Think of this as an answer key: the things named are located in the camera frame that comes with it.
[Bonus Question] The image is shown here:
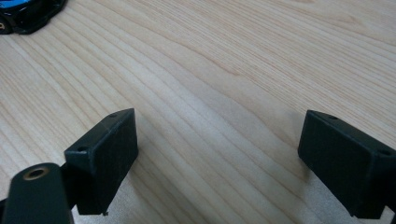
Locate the glossy black and blue object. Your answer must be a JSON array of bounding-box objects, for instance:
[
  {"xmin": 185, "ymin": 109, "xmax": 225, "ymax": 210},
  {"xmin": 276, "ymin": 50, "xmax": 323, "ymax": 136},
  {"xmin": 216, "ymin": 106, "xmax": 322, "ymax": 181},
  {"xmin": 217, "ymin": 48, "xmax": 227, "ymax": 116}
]
[{"xmin": 0, "ymin": 0, "xmax": 68, "ymax": 35}]

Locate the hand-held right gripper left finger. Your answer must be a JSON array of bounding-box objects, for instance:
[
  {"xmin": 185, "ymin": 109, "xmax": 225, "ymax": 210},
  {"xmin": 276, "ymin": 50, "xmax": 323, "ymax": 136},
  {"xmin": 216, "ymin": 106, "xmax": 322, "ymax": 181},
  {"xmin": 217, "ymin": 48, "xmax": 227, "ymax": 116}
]
[{"xmin": 62, "ymin": 107, "xmax": 140, "ymax": 217}]

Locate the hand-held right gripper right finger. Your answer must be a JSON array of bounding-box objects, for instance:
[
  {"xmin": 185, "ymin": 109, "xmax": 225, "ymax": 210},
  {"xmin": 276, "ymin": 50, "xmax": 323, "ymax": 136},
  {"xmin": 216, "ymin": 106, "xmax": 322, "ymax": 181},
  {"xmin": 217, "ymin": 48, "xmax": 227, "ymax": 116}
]
[{"xmin": 297, "ymin": 108, "xmax": 396, "ymax": 220}]

